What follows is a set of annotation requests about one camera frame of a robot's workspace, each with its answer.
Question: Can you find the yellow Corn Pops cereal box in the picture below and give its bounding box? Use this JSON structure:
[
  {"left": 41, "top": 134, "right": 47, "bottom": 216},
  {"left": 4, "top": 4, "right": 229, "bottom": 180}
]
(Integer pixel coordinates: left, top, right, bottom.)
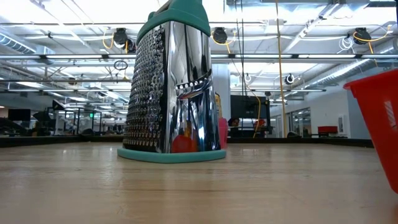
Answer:
[{"left": 215, "top": 92, "right": 223, "bottom": 119}]

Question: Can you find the person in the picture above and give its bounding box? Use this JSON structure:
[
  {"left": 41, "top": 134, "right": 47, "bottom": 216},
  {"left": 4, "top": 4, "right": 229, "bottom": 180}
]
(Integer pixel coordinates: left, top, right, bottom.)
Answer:
[{"left": 228, "top": 117, "right": 241, "bottom": 138}]

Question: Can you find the red plastic tray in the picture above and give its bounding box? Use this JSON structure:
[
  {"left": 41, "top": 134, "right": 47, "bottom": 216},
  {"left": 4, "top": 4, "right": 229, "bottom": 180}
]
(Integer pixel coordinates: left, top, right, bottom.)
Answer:
[{"left": 218, "top": 117, "right": 229, "bottom": 149}]

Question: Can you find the teal metal box grater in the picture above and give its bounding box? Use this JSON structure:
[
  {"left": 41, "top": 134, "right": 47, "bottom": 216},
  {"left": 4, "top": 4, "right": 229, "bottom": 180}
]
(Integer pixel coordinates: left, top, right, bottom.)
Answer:
[{"left": 117, "top": 0, "right": 227, "bottom": 164}]

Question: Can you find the thin yellow cable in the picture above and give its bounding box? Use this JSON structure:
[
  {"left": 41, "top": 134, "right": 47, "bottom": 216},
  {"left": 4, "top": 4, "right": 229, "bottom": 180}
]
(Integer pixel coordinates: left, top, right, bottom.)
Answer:
[{"left": 245, "top": 90, "right": 262, "bottom": 138}]

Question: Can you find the small black monitor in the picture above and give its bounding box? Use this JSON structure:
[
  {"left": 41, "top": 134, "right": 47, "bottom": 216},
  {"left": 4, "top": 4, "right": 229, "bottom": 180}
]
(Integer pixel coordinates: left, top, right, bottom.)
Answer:
[{"left": 7, "top": 108, "right": 32, "bottom": 122}]

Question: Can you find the large black screen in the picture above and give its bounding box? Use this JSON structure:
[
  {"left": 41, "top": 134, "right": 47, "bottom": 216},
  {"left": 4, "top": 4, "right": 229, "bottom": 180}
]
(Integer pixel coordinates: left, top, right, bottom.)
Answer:
[{"left": 230, "top": 95, "right": 271, "bottom": 128}]

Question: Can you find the red storage bin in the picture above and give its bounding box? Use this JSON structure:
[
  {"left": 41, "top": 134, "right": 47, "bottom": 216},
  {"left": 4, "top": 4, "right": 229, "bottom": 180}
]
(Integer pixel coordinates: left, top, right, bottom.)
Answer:
[{"left": 317, "top": 125, "right": 339, "bottom": 135}]

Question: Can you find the black aluminium table frame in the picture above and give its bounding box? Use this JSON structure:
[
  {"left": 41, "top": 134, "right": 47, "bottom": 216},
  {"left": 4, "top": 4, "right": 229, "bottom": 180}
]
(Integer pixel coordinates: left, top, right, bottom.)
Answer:
[{"left": 0, "top": 136, "right": 374, "bottom": 149}]

